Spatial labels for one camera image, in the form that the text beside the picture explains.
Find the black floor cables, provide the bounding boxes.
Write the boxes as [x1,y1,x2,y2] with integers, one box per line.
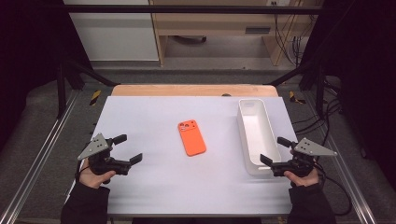
[291,76,344,147]

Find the dark curved object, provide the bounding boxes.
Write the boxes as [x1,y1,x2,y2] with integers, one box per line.
[172,35,207,45]

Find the white plastic bin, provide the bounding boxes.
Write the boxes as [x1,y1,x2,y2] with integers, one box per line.
[236,98,283,177]

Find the person's right hand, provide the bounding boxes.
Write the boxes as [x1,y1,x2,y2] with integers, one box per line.
[283,168,320,188]

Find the orange phone case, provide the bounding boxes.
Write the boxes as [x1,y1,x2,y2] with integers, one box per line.
[177,119,207,158]

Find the white cabinet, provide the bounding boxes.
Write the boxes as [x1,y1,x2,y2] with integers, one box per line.
[63,0,160,62]

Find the black hanging cables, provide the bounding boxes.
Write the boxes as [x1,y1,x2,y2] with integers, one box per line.
[271,1,304,67]

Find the black metal stand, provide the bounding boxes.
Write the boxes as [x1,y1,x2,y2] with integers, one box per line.
[266,58,327,119]
[56,58,121,119]

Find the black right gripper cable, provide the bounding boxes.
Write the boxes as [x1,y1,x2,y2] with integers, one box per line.
[312,161,354,217]

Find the aluminium rail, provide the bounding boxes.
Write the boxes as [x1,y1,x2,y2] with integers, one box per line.
[302,91,378,224]
[0,89,80,224]

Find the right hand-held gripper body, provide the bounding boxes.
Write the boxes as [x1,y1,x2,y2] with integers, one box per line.
[270,137,338,179]

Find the black curtain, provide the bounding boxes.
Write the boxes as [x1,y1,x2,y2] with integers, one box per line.
[0,0,92,153]
[300,0,396,189]

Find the light wooden desk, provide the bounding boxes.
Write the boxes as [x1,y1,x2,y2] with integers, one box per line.
[148,0,325,67]

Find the wooden table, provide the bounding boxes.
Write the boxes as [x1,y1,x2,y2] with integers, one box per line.
[110,83,279,98]

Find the white board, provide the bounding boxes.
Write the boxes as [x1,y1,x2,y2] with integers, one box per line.
[64,95,299,217]

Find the yellow black striped tape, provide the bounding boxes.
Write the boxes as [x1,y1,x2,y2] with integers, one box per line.
[89,90,103,107]
[289,90,307,105]

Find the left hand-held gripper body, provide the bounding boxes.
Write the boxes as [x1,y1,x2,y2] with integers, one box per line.
[77,133,133,185]

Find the black horizontal frame bar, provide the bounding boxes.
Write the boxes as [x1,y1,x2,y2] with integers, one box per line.
[62,4,325,15]

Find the person's left hand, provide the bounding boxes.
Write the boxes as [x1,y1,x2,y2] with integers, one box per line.
[78,165,117,189]

